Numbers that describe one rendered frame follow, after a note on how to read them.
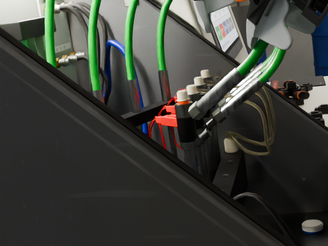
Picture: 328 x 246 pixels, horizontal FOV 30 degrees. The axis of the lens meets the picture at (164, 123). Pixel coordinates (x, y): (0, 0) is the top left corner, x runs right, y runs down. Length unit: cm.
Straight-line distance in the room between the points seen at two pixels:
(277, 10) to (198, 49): 54
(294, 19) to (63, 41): 60
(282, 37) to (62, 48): 61
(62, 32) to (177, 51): 23
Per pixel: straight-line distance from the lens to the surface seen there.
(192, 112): 81
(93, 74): 102
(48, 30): 95
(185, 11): 126
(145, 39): 124
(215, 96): 79
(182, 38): 122
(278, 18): 70
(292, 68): 742
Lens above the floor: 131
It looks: 12 degrees down
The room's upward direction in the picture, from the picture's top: 8 degrees counter-clockwise
